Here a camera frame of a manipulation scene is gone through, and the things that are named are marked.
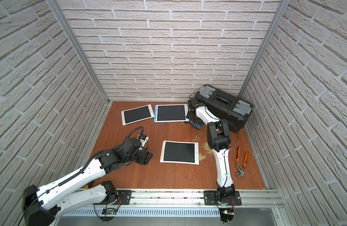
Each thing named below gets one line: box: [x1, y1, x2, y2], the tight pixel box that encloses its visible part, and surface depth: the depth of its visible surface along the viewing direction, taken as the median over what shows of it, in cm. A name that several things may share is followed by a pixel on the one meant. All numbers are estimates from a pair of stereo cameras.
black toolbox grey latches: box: [188, 84, 254, 133], surface depth 97 cm
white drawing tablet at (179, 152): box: [159, 139, 200, 166], surface depth 92 cm
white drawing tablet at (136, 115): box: [120, 104, 155, 127], surface depth 113 cm
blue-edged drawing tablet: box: [153, 103, 190, 123], surface depth 115 cm
